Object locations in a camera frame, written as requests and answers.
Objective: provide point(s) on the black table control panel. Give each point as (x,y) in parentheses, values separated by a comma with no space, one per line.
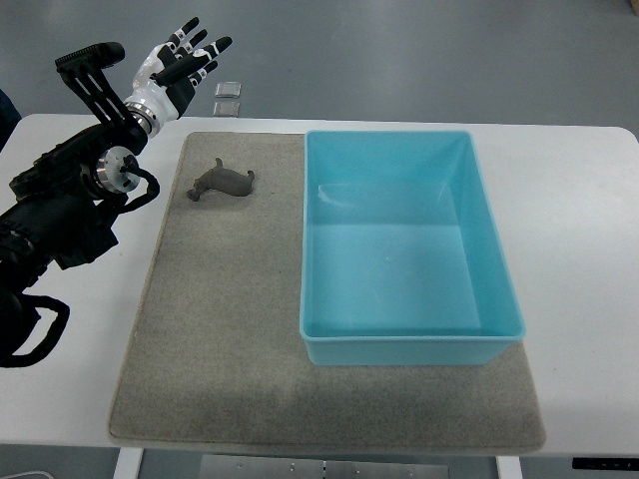
(606,463)

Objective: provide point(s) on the grey felt mat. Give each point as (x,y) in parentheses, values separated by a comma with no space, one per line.
(216,358)

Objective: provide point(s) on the grey metal table base plate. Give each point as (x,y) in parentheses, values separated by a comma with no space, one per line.
(224,466)

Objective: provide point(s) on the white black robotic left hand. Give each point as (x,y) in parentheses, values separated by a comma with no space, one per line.
(166,83)

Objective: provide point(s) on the dark blue object at left edge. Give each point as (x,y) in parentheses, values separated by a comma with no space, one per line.
(9,119)

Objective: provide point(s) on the blue plastic box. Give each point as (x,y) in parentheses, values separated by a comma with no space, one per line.
(402,261)

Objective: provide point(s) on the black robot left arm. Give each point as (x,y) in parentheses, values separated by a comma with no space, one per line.
(66,204)

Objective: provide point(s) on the brown toy hippo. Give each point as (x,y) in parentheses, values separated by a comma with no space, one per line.
(224,180)

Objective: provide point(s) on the lower metal floor plate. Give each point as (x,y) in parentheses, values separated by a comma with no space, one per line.
(226,109)

